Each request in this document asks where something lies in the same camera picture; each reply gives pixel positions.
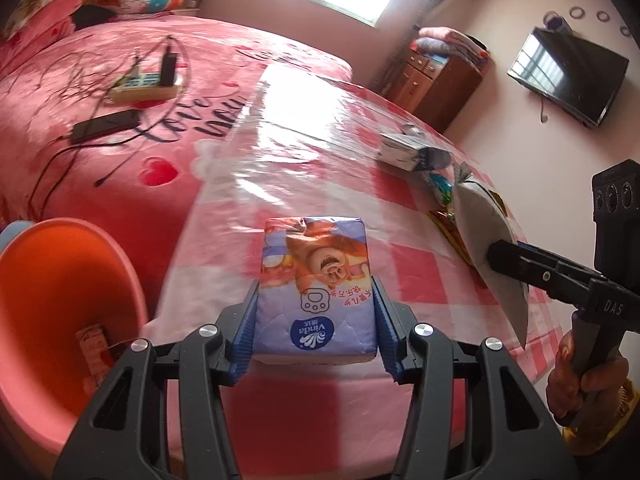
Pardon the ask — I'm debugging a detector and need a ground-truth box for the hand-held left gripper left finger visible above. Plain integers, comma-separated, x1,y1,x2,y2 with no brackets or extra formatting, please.
52,285,261,480

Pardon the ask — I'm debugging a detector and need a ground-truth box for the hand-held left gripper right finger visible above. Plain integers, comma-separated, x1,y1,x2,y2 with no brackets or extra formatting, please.
372,277,581,480

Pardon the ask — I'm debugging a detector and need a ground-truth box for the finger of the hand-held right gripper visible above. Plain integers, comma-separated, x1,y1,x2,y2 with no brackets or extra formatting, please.
487,239,600,311

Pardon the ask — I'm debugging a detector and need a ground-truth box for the grey printed foil packet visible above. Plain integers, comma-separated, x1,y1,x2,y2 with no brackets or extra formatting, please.
452,162,532,351

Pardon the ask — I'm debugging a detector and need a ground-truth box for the cartoon bear tissue pack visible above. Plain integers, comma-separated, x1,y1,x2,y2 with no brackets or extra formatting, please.
252,216,379,366

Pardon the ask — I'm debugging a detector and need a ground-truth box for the blue cartoon wipes packet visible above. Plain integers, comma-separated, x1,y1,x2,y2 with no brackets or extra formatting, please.
427,172,457,211

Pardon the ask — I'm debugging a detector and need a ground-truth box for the orange plastic basin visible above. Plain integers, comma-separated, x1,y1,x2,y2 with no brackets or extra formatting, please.
0,217,151,458

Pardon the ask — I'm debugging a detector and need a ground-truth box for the person's right hand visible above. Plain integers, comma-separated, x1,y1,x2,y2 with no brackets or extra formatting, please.
546,332,632,428

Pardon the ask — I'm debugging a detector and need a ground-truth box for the yellow snack packet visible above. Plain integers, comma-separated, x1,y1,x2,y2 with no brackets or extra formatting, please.
429,207,473,266

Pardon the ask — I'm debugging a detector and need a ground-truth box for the pink printed sachet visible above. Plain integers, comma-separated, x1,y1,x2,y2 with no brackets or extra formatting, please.
75,325,118,393

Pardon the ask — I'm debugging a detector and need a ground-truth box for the small blue carton box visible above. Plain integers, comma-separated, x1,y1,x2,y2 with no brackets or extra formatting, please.
377,122,453,173

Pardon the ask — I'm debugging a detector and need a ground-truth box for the red checked tablecloth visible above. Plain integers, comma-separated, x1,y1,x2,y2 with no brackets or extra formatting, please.
150,62,558,480

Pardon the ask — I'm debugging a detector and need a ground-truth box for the brown wooden cabinet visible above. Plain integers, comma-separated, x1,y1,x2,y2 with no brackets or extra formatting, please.
386,42,485,135

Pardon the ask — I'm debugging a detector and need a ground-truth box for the stack of folded quilts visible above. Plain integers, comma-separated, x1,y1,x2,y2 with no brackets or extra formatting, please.
414,24,490,63

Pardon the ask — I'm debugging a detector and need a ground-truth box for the black smartphone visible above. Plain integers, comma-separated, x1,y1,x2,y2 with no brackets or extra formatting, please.
69,109,142,144

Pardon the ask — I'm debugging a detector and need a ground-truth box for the blue plastic tub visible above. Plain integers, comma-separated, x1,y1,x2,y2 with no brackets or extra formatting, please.
0,220,36,241

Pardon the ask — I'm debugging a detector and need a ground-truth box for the white power strip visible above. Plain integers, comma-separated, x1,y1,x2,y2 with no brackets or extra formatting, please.
109,72,180,103

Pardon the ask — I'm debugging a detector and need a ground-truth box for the pink bed cover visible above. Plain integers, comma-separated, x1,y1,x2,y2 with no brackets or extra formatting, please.
0,10,353,241

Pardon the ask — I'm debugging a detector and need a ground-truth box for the black cloth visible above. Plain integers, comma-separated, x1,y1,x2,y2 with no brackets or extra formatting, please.
74,4,123,30

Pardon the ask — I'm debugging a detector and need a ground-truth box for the pink folded blanket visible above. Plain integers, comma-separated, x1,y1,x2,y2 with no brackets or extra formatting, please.
0,0,83,61

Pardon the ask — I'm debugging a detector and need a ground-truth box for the floral pillow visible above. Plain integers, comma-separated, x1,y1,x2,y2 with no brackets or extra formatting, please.
5,0,71,36

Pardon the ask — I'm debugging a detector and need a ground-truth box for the black wall television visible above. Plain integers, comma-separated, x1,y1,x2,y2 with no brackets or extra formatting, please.
506,26,631,129

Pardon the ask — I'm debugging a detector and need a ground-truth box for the black charging cable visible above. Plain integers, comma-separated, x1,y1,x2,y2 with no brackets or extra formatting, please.
27,35,193,221

